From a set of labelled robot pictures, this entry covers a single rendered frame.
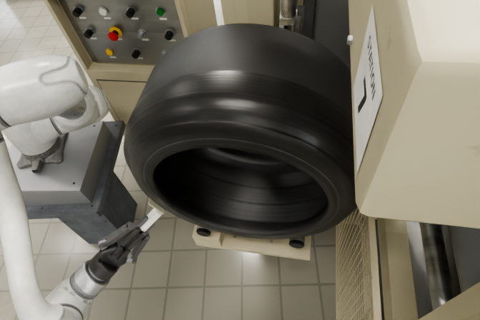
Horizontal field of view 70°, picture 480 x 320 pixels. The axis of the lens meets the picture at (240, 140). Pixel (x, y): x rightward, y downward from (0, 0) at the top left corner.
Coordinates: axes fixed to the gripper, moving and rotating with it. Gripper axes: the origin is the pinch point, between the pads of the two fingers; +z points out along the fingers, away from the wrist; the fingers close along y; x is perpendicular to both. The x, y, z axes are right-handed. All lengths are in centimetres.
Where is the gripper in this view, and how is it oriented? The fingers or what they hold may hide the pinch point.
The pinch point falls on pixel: (150, 218)
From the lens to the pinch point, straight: 99.8
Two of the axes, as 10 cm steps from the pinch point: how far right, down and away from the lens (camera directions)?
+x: 4.2, 4.2, -8.0
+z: 7.1, -7.1, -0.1
